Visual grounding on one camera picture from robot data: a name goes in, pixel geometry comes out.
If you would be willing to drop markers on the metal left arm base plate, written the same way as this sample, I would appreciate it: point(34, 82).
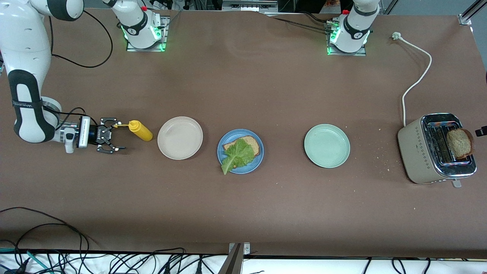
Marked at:
point(346, 54)

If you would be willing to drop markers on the green round plate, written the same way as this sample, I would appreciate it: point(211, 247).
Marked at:
point(327, 145)

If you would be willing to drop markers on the brown bread slice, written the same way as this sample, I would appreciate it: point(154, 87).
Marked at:
point(459, 144)
point(253, 144)

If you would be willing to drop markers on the dark metal post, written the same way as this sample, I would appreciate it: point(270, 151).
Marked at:
point(232, 264)

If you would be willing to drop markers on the orange packet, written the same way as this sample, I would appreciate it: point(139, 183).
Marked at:
point(331, 2)

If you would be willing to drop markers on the beige round plate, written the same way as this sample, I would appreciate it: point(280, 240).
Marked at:
point(180, 137)

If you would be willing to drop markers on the yellow mustard squeeze bottle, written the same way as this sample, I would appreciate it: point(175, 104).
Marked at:
point(140, 131)

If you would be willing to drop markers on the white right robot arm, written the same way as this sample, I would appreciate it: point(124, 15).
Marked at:
point(23, 38)

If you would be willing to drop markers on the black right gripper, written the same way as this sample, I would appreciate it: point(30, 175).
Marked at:
point(93, 134)

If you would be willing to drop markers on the beige chrome toaster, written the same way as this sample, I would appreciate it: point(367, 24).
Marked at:
point(414, 152)

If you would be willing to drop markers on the grey power strip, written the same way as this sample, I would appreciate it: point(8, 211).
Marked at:
point(249, 5)

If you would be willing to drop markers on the blue round plate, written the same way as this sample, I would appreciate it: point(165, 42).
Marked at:
point(255, 161)

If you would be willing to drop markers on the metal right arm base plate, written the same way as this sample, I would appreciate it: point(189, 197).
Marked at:
point(146, 49)

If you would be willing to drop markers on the aluminium frame profile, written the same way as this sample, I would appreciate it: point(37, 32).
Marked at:
point(466, 18)

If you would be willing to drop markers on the green lettuce leaf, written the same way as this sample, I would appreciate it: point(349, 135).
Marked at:
point(237, 154)

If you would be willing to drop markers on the small metal table bracket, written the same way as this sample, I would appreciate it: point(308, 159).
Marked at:
point(246, 249)

